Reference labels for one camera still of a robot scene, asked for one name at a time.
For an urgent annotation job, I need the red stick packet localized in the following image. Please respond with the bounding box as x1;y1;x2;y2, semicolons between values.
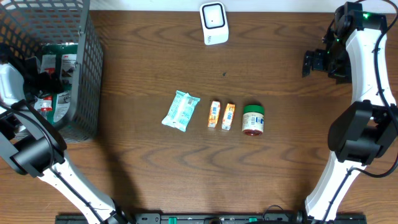
40;68;55;112

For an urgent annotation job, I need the white green package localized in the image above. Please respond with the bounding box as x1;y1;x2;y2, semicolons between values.
34;45;78;124

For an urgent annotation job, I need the green lidded white canister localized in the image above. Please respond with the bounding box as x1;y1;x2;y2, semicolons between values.
242;105;264;136

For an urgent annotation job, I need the orange snack packet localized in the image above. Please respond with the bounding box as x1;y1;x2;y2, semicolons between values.
221;103;236;131

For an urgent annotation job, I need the orange tissue packet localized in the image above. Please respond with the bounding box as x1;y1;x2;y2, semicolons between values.
208;101;221;128

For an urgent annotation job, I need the mint green wipes pack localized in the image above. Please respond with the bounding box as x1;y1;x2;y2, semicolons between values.
162;90;200;132

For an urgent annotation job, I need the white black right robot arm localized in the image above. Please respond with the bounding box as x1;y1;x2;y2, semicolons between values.
295;1;397;223

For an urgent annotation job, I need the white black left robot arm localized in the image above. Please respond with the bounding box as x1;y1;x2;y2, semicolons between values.
1;47;133;223

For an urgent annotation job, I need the white black barcode scanner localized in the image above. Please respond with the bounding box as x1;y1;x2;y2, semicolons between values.
199;1;229;45

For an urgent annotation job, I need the grey plastic mesh basket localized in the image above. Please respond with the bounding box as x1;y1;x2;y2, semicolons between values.
1;0;103;142

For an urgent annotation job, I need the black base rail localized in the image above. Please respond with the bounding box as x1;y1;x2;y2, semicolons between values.
55;212;367;224

